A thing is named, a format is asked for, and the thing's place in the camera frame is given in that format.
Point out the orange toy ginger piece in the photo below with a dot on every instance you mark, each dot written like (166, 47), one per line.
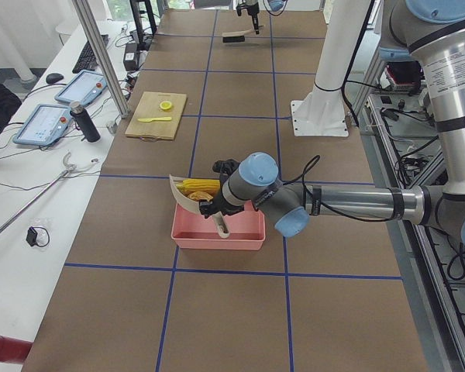
(200, 196)

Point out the yellow toy corn cob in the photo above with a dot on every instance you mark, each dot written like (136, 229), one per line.
(191, 185)

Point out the upper teach pendant tablet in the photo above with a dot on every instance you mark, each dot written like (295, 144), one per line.
(85, 87)

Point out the lower teach pendant tablet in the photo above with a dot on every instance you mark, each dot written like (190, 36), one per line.
(46, 124)

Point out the small black clip device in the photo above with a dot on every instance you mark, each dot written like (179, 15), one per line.
(32, 236)

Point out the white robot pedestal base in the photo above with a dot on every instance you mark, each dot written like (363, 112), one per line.
(321, 112)

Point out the black computer mouse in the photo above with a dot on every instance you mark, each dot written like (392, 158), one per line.
(53, 78)

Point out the yellow plastic toy knife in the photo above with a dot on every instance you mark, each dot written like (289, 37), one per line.
(156, 119)

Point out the black water bottle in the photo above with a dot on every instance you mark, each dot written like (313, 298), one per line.
(84, 122)

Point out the red cylinder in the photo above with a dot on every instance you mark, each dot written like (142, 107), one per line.
(14, 350)

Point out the yellow toy lemon slices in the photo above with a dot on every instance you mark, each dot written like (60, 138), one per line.
(166, 105)

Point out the aluminium frame post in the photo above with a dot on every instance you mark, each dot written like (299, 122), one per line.
(91, 30)

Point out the pink plastic bin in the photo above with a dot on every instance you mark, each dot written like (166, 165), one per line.
(247, 230)

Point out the metal grabber stick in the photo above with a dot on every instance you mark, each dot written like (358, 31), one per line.
(69, 169)

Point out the beige plastic dustpan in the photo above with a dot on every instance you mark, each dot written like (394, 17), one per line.
(193, 206)

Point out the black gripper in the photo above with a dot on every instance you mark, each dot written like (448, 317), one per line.
(252, 9)
(218, 204)

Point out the bamboo cutting board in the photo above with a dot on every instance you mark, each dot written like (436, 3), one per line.
(148, 106)

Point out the teach pendant tablet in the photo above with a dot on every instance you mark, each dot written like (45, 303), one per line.
(85, 87)
(46, 124)

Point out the black keyboard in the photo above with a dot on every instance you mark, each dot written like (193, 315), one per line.
(86, 60)

